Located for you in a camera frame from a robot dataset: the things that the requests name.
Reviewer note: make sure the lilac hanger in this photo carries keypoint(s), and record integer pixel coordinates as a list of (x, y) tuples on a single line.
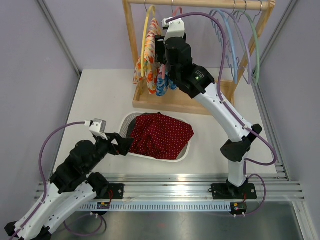
[(244, 45)]

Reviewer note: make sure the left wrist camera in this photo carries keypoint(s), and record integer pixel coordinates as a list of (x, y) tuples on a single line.
[(97, 127)]

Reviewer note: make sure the white perforated plastic basket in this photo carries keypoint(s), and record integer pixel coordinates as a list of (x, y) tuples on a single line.
[(123, 130)]

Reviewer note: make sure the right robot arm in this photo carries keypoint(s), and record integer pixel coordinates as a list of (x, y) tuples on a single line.
[(199, 84)]

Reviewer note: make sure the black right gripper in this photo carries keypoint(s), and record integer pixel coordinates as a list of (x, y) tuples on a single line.
[(159, 49)]

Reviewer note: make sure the mint green hanger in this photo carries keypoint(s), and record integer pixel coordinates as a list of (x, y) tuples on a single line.
[(253, 42)]

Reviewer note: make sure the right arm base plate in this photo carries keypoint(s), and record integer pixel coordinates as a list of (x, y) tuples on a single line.
[(226, 191)]

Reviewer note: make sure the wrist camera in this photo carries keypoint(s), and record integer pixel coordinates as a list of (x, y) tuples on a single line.
[(97, 127), (175, 28)]

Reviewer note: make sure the blue floral skirt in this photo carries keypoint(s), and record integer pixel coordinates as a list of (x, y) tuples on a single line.
[(163, 85)]

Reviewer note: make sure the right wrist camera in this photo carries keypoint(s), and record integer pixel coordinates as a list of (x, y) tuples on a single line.
[(175, 28)]

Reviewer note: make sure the dark grey dotted skirt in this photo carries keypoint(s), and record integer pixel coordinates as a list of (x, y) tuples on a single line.
[(132, 124)]

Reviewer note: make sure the red polka dot skirt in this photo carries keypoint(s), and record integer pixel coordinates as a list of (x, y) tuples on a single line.
[(159, 136)]

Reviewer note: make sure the orange yellow floral skirt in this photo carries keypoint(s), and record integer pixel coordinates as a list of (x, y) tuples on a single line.
[(150, 55)]

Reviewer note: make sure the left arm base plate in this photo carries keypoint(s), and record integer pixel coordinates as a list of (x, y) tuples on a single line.
[(113, 190)]

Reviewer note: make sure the light blue hanger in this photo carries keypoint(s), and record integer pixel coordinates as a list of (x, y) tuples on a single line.
[(230, 56)]

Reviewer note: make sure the pink hanger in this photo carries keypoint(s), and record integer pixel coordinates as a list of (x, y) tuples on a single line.
[(174, 13)]

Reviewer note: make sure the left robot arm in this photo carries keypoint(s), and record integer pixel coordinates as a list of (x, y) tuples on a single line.
[(73, 184)]

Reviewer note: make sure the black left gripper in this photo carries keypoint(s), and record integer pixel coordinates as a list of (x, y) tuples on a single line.
[(123, 147)]

